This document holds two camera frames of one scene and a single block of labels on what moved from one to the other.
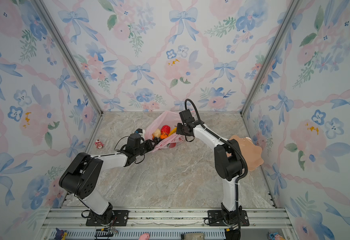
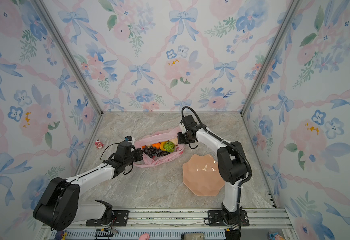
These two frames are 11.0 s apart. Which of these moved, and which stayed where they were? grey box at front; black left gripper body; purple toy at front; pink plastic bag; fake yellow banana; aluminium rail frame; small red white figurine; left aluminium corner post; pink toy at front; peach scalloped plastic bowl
Moved: fake yellow banana; pink plastic bag; black left gripper body; peach scalloped plastic bowl
Stayed: grey box at front; pink toy at front; small red white figurine; aluminium rail frame; purple toy at front; left aluminium corner post
